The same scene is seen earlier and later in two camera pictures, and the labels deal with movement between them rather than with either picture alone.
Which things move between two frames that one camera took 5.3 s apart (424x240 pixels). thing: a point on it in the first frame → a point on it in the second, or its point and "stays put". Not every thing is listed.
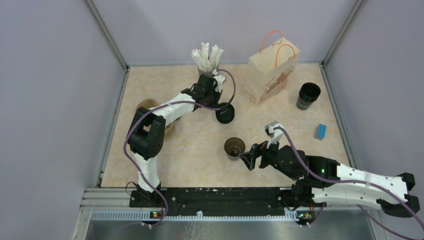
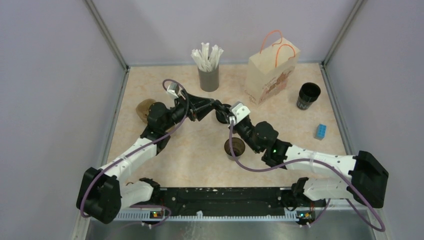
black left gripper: x=217 y=96 → x=198 y=107
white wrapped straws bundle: x=201 y=57 stays put
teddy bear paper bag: x=269 y=72 stays put
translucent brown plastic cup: x=233 y=147 stays put
